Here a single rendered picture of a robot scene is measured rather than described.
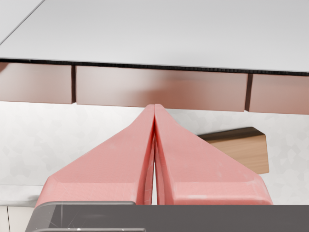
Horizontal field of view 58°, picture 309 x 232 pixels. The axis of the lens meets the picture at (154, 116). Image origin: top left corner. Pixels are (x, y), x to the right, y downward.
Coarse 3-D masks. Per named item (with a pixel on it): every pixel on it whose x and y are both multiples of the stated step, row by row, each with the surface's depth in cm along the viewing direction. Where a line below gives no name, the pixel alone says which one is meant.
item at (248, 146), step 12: (228, 132) 44; (240, 132) 42; (252, 132) 41; (216, 144) 40; (228, 144) 40; (240, 144) 40; (252, 144) 40; (264, 144) 40; (240, 156) 40; (252, 156) 40; (264, 156) 40; (252, 168) 40; (264, 168) 40
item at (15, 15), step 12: (0, 0) 25; (12, 0) 25; (24, 0) 25; (36, 0) 25; (0, 12) 25; (12, 12) 25; (24, 12) 25; (0, 24) 25; (12, 24) 25; (0, 36) 25
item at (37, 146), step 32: (0, 128) 44; (32, 128) 44; (64, 128) 44; (96, 128) 44; (192, 128) 44; (224, 128) 44; (256, 128) 44; (288, 128) 45; (0, 160) 45; (32, 160) 45; (64, 160) 45; (288, 160) 46; (288, 192) 47
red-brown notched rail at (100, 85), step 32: (0, 64) 28; (32, 64) 28; (64, 64) 30; (0, 96) 29; (32, 96) 29; (64, 96) 29; (96, 96) 29; (128, 96) 29; (160, 96) 29; (192, 96) 29; (224, 96) 29; (256, 96) 29; (288, 96) 29
